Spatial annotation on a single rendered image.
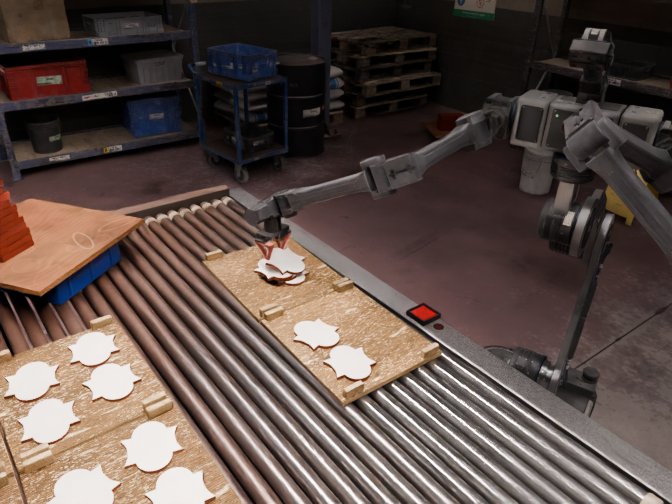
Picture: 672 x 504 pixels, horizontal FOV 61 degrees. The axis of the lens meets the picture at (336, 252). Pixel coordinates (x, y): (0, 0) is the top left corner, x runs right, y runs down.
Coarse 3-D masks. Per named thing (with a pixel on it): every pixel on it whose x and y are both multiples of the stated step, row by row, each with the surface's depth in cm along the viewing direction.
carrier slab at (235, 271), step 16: (288, 240) 213; (224, 256) 201; (240, 256) 201; (256, 256) 202; (304, 256) 202; (224, 272) 192; (240, 272) 192; (320, 272) 193; (240, 288) 183; (256, 288) 184; (272, 288) 184; (288, 288) 184; (304, 288) 184; (320, 288) 185; (256, 304) 176; (288, 304) 176; (256, 320) 170
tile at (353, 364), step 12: (336, 348) 156; (348, 348) 157; (360, 348) 157; (336, 360) 152; (348, 360) 152; (360, 360) 152; (372, 360) 153; (336, 372) 148; (348, 372) 148; (360, 372) 148
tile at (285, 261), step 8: (288, 248) 194; (272, 256) 188; (280, 256) 189; (288, 256) 190; (296, 256) 191; (272, 264) 185; (280, 264) 186; (288, 264) 187; (296, 264) 188; (304, 264) 189; (280, 272) 184; (288, 272) 185; (296, 272) 185
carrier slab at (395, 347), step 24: (288, 312) 173; (312, 312) 173; (336, 312) 173; (360, 312) 174; (384, 312) 174; (288, 336) 162; (360, 336) 163; (384, 336) 164; (408, 336) 164; (312, 360) 154; (384, 360) 154; (408, 360) 155; (336, 384) 146; (384, 384) 148
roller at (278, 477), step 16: (112, 272) 193; (128, 288) 185; (144, 304) 177; (144, 320) 173; (160, 320) 171; (160, 336) 165; (176, 352) 158; (192, 368) 152; (208, 384) 147; (208, 400) 144; (224, 400) 142; (224, 416) 138; (240, 416) 139; (240, 432) 134; (256, 448) 129; (256, 464) 128; (272, 464) 125; (272, 480) 123; (288, 480) 122; (288, 496) 119; (304, 496) 119
